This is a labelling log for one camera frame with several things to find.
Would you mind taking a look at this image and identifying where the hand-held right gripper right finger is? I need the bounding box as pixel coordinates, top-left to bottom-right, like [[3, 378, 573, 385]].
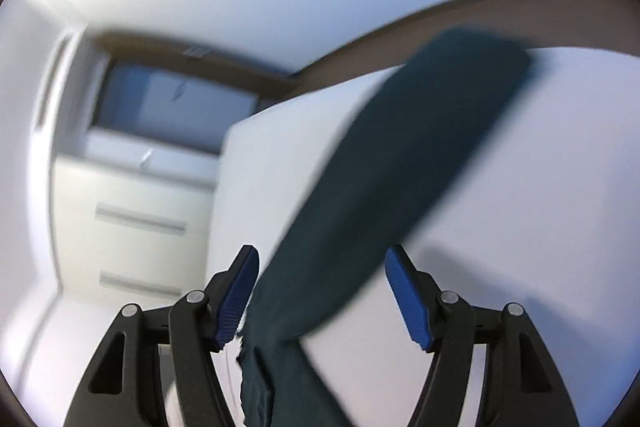
[[384, 244, 581, 427]]

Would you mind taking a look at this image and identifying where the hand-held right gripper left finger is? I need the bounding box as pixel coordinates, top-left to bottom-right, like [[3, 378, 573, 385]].
[[62, 244, 261, 427]]

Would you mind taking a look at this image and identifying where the dark green knit cloth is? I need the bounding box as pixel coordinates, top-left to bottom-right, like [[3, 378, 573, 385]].
[[235, 26, 532, 427]]

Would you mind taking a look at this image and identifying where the white cabinet with drawers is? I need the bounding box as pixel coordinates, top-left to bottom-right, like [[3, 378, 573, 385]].
[[52, 142, 223, 305]]

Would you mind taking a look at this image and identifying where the brown wooden frame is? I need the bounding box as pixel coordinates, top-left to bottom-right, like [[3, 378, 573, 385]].
[[95, 0, 631, 102]]

